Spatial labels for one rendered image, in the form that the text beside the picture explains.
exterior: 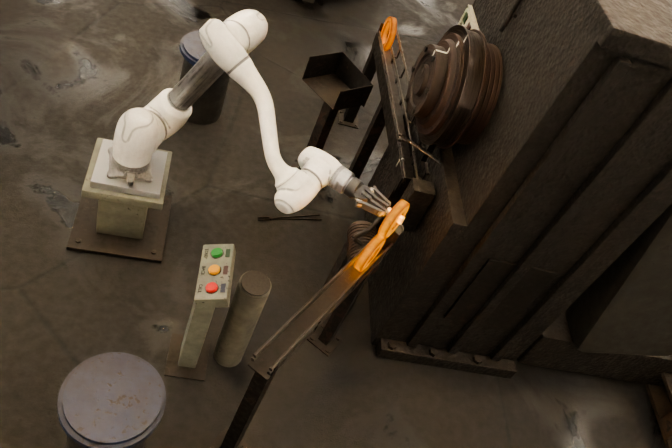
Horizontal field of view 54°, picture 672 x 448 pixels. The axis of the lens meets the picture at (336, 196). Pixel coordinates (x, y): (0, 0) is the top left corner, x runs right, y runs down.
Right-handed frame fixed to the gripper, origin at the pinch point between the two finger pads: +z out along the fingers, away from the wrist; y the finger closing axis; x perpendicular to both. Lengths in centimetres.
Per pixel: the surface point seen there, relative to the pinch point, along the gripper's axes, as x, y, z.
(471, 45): 49, -44, -12
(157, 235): -80, 13, -92
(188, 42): -36, -61, -150
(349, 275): -21.6, 16.3, -1.8
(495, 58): 45, -52, -3
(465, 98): 35.9, -32.8, -2.9
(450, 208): 0.3, -20.4, 13.3
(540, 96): 56, -24, 20
